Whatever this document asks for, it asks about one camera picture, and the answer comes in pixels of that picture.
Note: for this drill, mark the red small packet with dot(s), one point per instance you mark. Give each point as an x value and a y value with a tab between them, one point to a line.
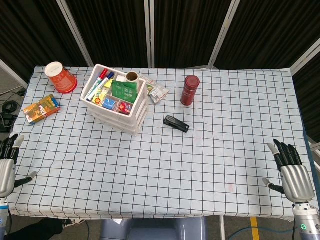
125	107

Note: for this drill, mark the black folding screen partition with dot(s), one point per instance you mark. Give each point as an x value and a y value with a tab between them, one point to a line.
150	32

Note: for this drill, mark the black stapler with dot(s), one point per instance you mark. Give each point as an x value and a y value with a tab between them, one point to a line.
176	123

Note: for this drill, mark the green tea packet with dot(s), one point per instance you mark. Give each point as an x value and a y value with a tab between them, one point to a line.
124	90

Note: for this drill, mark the yellow sticky note pad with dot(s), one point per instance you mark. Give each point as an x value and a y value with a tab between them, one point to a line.
108	83

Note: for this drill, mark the clear printed plastic wrapper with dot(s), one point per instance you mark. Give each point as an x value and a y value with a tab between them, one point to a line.
148	79

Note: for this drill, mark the white cloth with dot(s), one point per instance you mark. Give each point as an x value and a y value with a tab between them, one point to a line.
120	78

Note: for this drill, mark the silver snack packet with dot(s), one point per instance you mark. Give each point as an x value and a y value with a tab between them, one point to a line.
158	95

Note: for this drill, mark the yellow lion candy pack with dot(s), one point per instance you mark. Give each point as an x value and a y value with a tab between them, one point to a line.
100	97

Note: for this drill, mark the red thermos bottle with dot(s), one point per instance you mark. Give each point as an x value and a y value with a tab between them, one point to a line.
189	91

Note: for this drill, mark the orange paper cup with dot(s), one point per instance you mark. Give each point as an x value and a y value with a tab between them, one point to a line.
62	80

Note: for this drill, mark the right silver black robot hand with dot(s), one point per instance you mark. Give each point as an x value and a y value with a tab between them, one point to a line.
297	182

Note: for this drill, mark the blue small packet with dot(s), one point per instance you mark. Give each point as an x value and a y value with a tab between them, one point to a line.
110	103

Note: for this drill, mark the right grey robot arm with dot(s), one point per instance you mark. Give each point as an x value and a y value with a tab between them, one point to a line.
307	222

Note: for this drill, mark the brown cardboard roll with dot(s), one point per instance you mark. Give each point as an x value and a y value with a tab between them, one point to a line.
132	77

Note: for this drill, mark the black power adapter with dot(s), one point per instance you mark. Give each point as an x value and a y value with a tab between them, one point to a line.
6	122

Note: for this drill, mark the orange printed carton box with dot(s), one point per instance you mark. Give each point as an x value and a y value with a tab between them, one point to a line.
41	108

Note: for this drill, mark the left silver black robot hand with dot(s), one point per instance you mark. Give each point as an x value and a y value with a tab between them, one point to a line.
6	172

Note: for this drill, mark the white plastic drawer organizer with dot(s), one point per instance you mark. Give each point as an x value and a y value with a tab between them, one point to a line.
140	105

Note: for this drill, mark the red capped whiteboard marker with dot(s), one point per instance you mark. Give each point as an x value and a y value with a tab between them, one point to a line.
96	83

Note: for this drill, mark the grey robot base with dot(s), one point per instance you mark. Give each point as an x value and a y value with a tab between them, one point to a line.
155	228

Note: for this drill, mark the white metal table leg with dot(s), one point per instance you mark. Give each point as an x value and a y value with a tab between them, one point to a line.
222	228

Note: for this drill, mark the checked white tablecloth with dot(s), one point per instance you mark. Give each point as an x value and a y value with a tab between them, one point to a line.
175	175

